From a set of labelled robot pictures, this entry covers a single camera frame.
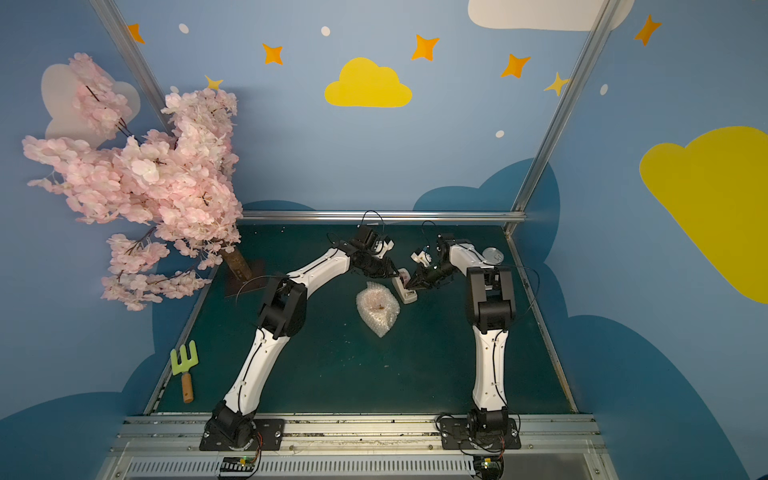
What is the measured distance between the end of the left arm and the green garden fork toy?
56cm

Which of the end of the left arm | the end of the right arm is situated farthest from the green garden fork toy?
the end of the right arm

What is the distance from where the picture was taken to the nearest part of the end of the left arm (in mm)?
835

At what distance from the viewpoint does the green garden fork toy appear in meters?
0.86

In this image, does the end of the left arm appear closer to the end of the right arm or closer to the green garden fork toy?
the end of the right arm
